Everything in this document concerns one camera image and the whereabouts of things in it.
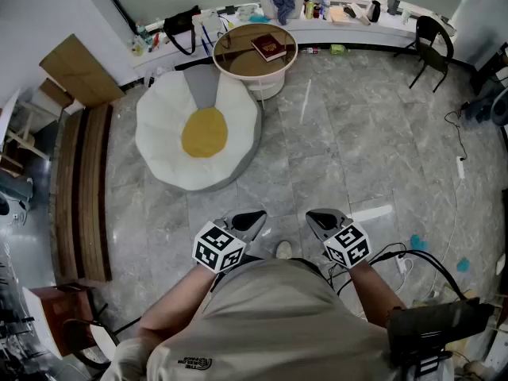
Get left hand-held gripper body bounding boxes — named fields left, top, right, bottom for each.
left=191, top=209, right=267, bottom=275

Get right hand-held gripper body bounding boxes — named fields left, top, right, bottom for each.
left=305, top=208, right=372, bottom=270

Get egg-shaped white floor cushion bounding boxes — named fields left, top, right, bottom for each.
left=134, top=68, right=263, bottom=193

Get dark red book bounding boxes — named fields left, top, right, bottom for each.
left=250, top=33, right=287, bottom=63

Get person's left forearm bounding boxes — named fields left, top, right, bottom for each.
left=137, top=263, right=218, bottom=343

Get person's right forearm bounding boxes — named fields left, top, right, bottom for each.
left=348, top=260, right=406, bottom=329

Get black shoulder bag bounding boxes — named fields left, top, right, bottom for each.
left=163, top=5, right=202, bottom=56

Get round glass-top side table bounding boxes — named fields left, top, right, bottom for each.
left=212, top=23, right=298, bottom=101

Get person's beige t-shirt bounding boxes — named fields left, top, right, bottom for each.
left=101, top=258, right=398, bottom=381

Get black chair with white seat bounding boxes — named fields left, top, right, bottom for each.
left=61, top=317, right=120, bottom=371

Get red-brown wooden cabinet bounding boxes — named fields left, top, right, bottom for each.
left=29, top=283, right=96, bottom=356

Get large cardboard box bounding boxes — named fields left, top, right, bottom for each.
left=39, top=33, right=126, bottom=110

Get black and white kettle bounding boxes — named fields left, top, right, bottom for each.
left=364, top=0, right=382, bottom=23

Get white table with wooden legs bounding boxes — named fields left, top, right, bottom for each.
left=0, top=89, right=64, bottom=162

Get blue checked cloth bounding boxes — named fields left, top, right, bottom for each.
left=260, top=0, right=297, bottom=26

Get black cable bundle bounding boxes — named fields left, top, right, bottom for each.
left=327, top=242, right=469, bottom=301

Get blue lanyards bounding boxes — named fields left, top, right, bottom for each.
left=200, top=21, right=214, bottom=55

